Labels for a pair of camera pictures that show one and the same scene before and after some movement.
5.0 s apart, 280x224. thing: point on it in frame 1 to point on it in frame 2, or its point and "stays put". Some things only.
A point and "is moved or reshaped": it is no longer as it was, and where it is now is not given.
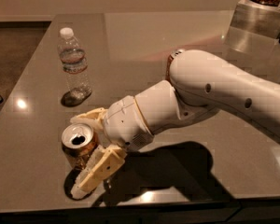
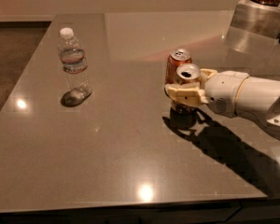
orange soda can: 78,140 is moved or reshaped
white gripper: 122,123 to 224,89
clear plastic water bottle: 75,64 stays put
